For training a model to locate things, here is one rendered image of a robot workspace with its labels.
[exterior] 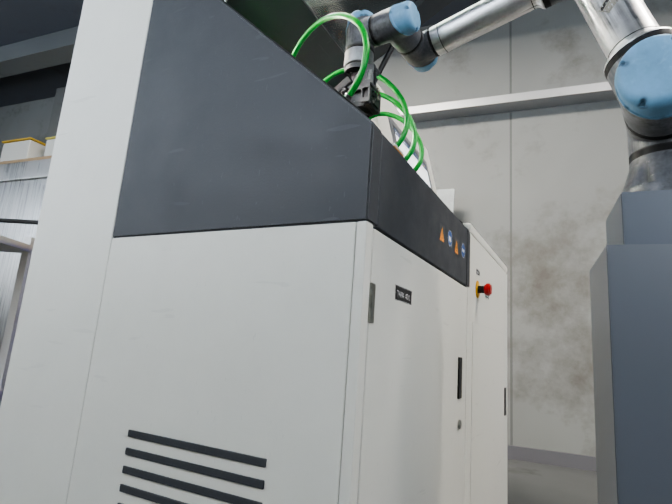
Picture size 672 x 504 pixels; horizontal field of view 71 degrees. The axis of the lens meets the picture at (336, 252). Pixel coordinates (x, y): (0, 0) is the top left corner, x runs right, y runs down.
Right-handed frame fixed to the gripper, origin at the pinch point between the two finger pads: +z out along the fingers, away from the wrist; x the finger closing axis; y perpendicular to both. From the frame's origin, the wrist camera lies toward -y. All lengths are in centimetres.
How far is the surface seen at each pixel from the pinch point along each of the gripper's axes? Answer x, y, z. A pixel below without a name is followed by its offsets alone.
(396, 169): -24.0, 22.7, 19.0
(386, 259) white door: -26.4, 22.5, 35.5
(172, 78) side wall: -34.7, -24.2, -3.5
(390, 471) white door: -20, 22, 69
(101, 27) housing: -35, -52, -24
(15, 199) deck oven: 83, -314, -44
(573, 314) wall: 241, 44, 18
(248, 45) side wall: -34.8, -4.3, -5.8
